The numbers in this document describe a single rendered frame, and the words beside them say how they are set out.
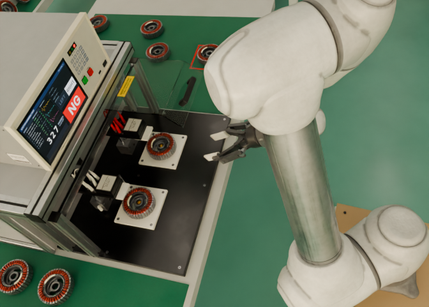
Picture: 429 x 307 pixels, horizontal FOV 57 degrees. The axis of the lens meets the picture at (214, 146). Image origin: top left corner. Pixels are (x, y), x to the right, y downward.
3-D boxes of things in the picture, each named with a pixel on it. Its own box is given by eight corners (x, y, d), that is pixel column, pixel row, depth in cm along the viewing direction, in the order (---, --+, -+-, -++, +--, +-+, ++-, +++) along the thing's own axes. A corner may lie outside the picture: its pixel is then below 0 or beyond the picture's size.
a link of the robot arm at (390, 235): (431, 265, 107) (459, 235, 89) (375, 299, 104) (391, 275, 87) (390, 217, 116) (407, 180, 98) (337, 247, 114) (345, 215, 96)
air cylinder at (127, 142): (138, 139, 159) (134, 131, 154) (132, 154, 155) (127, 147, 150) (127, 138, 160) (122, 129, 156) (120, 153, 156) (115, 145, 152)
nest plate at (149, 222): (168, 191, 143) (166, 189, 142) (154, 230, 135) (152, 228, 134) (130, 185, 147) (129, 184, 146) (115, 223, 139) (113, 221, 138)
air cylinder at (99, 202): (115, 192, 146) (110, 185, 142) (108, 210, 142) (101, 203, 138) (103, 190, 148) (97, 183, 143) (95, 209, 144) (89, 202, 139)
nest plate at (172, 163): (187, 136, 155) (186, 134, 154) (175, 169, 148) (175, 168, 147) (152, 133, 160) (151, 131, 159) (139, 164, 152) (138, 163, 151)
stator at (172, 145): (180, 138, 154) (178, 133, 151) (171, 163, 148) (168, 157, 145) (154, 135, 157) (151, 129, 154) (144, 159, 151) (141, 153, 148)
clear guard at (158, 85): (203, 74, 140) (200, 61, 135) (183, 127, 128) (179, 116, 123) (120, 68, 149) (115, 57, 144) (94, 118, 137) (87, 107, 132)
